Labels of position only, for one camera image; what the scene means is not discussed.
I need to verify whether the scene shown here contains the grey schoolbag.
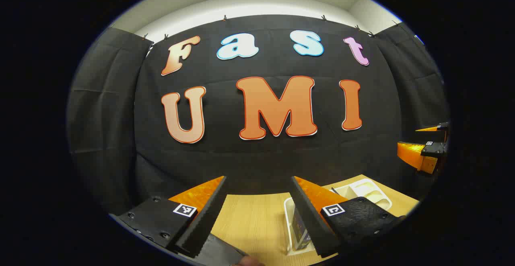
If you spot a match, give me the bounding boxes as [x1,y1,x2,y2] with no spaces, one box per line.
[199,233,252,266]

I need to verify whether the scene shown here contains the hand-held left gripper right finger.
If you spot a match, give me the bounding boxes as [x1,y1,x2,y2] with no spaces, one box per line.
[290,175,407,258]

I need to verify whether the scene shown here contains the white bookshelf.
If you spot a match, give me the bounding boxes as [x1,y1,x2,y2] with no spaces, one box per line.
[283,177,393,257]

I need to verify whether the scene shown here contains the blue cover book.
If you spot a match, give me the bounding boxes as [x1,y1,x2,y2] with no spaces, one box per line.
[293,206,313,251]

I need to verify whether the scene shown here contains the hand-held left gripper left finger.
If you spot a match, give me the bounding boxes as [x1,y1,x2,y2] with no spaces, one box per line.
[116,175,228,258]

